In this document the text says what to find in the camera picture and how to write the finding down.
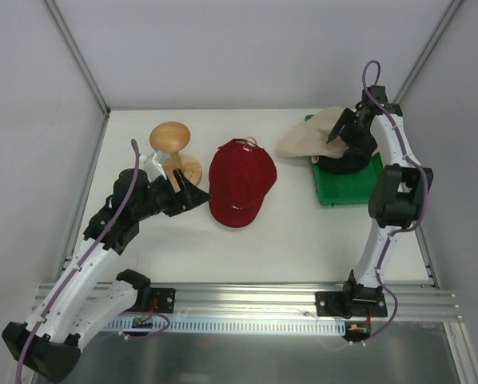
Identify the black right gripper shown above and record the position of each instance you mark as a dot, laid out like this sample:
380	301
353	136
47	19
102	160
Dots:
351	125

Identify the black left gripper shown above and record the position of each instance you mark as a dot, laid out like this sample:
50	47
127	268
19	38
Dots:
178	194

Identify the black baseball cap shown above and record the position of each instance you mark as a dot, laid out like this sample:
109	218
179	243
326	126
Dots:
352	161

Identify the cream beige baseball cap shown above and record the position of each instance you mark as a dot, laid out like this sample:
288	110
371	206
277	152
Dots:
309	138

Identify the red baseball cap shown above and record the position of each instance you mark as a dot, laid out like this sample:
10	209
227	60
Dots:
239	179

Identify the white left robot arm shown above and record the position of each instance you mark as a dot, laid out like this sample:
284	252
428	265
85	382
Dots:
50	342

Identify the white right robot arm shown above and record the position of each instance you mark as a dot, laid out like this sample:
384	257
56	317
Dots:
396	205

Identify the wooden hat stand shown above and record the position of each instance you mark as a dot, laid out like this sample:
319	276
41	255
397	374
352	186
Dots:
171	138

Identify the green plastic tray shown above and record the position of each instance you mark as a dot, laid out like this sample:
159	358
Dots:
347	189

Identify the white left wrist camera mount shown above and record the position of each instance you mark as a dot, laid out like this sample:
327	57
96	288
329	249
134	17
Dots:
151	164

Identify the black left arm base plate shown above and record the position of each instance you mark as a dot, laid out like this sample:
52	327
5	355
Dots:
155	300

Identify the right aluminium frame post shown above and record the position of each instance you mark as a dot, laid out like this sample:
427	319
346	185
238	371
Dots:
432	42

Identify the aluminium frame post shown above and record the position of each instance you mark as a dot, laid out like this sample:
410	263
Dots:
432	42
63	29

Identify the left aluminium frame post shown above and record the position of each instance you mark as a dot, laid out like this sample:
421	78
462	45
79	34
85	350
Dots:
63	29

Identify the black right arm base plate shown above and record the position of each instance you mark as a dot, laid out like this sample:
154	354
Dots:
335	304

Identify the white slotted cable duct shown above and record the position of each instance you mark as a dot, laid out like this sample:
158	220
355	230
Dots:
228	326

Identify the aluminium mounting rail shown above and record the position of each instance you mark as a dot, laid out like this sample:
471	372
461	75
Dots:
286	301

